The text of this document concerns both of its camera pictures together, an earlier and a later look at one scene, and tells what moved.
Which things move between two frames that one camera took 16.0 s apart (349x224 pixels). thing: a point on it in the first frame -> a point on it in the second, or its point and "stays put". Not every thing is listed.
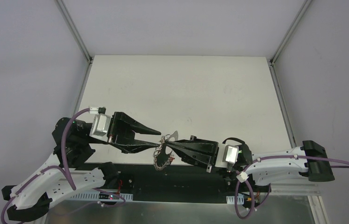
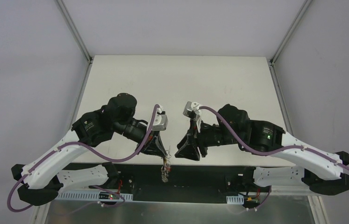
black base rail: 172,182 stays put
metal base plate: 295,209 stays put
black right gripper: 214,153 -> 197,142
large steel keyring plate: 163,155 -> 166,168
